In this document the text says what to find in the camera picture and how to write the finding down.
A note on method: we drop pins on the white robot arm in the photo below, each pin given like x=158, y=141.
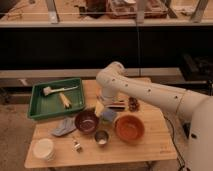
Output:
x=192, y=106

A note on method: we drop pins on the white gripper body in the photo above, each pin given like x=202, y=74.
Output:
x=107, y=99

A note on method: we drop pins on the white dish brush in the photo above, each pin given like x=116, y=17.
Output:
x=48, y=90

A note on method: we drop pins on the purple bowl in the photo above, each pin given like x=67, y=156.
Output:
x=86, y=122

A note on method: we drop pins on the grey folded cloth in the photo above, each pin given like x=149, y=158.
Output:
x=65, y=127

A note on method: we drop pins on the small metal cup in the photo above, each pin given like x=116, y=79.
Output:
x=101, y=137

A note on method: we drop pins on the red orange bowl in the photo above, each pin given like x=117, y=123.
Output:
x=129, y=128

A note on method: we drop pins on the green plastic tray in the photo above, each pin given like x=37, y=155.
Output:
x=50, y=106

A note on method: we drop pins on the white round container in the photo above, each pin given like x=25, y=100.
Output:
x=44, y=149

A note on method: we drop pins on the wooden table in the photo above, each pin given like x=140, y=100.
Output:
x=156, y=144

